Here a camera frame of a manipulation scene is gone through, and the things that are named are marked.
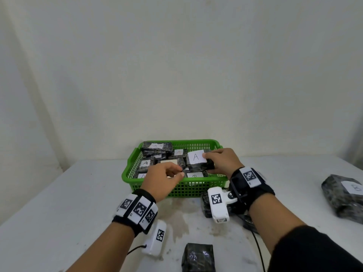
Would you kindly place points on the person's left forearm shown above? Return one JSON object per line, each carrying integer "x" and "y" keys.
{"x": 107, "y": 249}

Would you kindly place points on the person's left hand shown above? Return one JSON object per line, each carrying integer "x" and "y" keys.
{"x": 161, "y": 181}

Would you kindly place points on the black shirt sleeve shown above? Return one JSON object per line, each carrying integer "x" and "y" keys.
{"x": 312, "y": 252}

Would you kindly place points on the person's right hand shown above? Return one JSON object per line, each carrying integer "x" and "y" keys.
{"x": 227, "y": 162}

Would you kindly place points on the black wristband with marker tags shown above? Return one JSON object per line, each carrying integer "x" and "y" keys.
{"x": 255, "y": 192}
{"x": 133, "y": 208}

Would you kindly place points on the black packets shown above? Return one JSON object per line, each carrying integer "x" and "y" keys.
{"x": 150, "y": 161}

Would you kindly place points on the large black packet labelled B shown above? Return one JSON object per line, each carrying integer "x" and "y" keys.
{"x": 337, "y": 201}

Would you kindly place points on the person's right forearm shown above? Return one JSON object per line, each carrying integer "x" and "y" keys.
{"x": 272, "y": 218}

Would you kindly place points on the green plastic basket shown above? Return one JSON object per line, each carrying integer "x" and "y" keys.
{"x": 204, "y": 181}

